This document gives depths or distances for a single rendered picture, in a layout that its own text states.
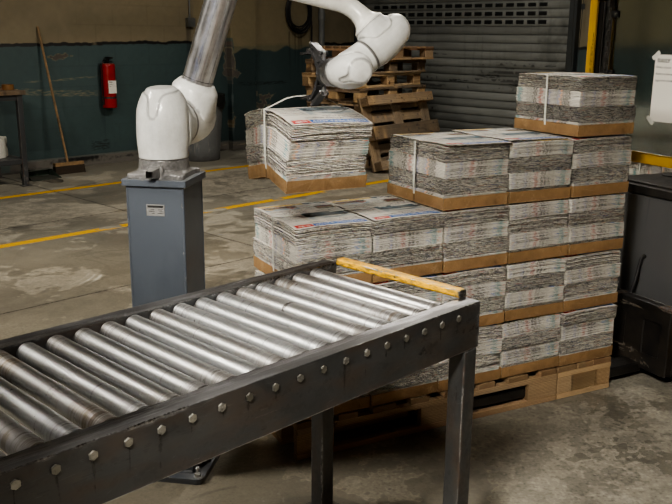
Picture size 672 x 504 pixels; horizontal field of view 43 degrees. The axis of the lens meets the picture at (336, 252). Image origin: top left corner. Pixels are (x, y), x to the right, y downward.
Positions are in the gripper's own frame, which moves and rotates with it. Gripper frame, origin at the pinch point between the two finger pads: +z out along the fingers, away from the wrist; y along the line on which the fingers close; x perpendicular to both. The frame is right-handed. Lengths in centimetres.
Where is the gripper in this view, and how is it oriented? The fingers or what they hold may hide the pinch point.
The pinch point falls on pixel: (305, 74)
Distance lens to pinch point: 285.4
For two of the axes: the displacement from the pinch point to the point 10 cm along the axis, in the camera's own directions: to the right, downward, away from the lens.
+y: 0.1, 9.8, 1.7
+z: -4.2, -1.5, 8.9
